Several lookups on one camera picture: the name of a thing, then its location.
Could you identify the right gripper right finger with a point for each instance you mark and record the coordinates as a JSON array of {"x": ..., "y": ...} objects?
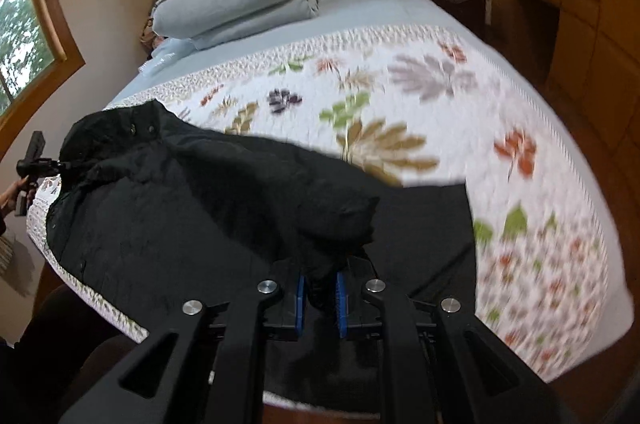
[{"x": 439, "y": 362}]

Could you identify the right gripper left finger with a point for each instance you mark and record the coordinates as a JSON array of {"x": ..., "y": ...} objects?
[{"x": 205, "y": 364}]

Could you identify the black pants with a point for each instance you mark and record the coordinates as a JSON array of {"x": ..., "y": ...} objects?
[{"x": 154, "y": 212}]

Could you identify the person's left hand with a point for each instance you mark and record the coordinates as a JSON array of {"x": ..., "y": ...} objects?
[{"x": 20, "y": 188}]

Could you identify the wooden framed side window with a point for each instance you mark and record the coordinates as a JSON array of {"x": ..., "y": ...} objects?
[{"x": 38, "y": 54}]

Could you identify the floral quilted bedspread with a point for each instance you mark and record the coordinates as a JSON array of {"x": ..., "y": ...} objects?
[{"x": 415, "y": 106}]

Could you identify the light blue bed sheet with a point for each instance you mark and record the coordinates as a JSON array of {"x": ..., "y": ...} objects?
[{"x": 179, "y": 58}]

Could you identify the wooden side cabinet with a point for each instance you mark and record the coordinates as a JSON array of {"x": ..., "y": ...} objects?
[{"x": 589, "y": 49}]

